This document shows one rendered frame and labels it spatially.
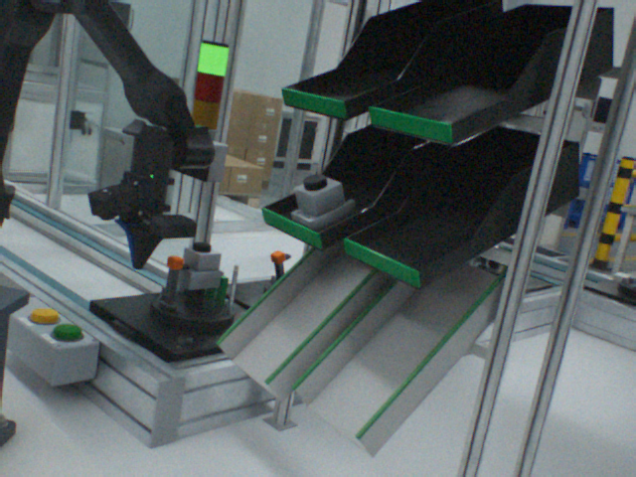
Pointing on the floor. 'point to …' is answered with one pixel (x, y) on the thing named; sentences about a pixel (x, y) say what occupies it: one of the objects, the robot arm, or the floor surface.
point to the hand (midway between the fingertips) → (140, 246)
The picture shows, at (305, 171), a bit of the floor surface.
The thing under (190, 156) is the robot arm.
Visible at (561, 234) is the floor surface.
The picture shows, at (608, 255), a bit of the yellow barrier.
